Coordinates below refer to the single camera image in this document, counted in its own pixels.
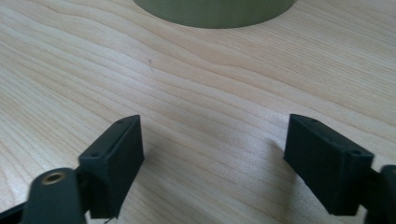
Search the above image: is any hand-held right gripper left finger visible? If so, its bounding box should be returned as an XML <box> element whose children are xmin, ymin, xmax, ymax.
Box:
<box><xmin>78</xmin><ymin>114</ymin><xmax>145</xmax><ymax>219</ymax></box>

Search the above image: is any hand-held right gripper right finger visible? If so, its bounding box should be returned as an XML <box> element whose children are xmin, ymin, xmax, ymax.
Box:
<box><xmin>283</xmin><ymin>113</ymin><xmax>375</xmax><ymax>217</ymax></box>

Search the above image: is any green round trash bin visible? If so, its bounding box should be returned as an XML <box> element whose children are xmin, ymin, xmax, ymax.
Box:
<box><xmin>133</xmin><ymin>0</ymin><xmax>298</xmax><ymax>30</ymax></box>

